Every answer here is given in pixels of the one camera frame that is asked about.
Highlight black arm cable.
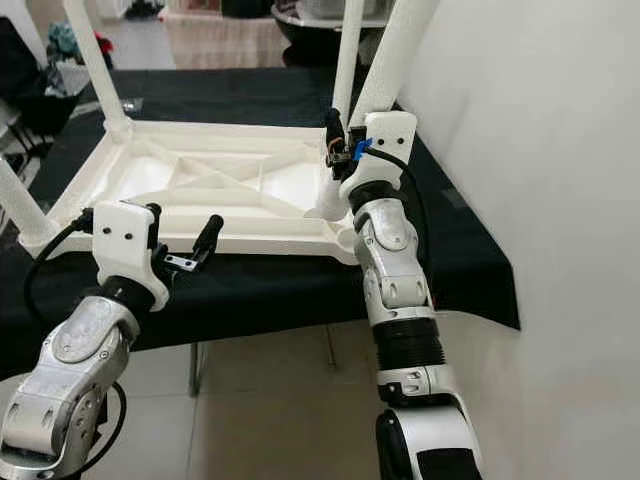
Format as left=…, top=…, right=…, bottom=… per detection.
left=365, top=148, right=431, bottom=266
left=25, top=208, right=97, bottom=301

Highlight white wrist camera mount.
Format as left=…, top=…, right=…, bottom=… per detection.
left=93, top=200, right=171, bottom=311
left=340, top=110, right=418, bottom=206

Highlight white grey fabric item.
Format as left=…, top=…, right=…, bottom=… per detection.
left=55, top=62, right=91, bottom=96

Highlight black tablecloth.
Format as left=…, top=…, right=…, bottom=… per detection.
left=0, top=68, right=521, bottom=381

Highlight red brown printed box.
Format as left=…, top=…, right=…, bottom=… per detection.
left=175, top=0, right=221, bottom=16

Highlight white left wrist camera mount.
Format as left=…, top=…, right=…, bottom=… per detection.
left=93, top=200, right=171, bottom=311

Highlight teal clothes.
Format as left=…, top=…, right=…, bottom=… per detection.
left=48, top=22, right=81, bottom=56

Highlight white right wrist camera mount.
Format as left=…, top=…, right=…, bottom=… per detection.
left=340, top=110, right=418, bottom=206

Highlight white plastic children table top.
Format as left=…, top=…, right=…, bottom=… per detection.
left=20, top=120, right=361, bottom=266

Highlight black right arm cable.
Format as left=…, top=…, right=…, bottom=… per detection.
left=365, top=148, right=431, bottom=266

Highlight black wok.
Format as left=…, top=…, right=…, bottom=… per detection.
left=272, top=0, right=346, bottom=66

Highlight open black suitcase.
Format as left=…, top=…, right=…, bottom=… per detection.
left=0, top=18, right=106, bottom=136

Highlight beige cloth covered furniture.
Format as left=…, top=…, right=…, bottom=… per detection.
left=160, top=12, right=286, bottom=69

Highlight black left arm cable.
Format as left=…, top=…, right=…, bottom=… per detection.
left=25, top=208, right=97, bottom=301

